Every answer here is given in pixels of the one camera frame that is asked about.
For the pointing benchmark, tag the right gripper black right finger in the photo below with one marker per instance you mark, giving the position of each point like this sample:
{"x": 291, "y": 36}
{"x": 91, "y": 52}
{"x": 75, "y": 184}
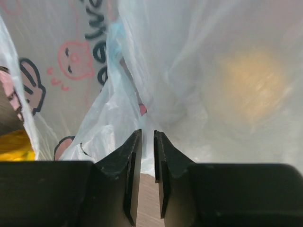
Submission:
{"x": 225, "y": 195}

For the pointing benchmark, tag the light blue printed plastic bag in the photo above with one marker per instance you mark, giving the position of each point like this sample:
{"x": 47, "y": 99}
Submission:
{"x": 82, "y": 75}

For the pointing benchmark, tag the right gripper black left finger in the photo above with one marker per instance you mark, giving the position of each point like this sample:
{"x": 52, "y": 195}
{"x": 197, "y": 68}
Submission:
{"x": 73, "y": 193}

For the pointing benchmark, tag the green yellow fake citrus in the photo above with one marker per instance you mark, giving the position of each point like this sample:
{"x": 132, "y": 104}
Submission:
{"x": 252, "y": 83}

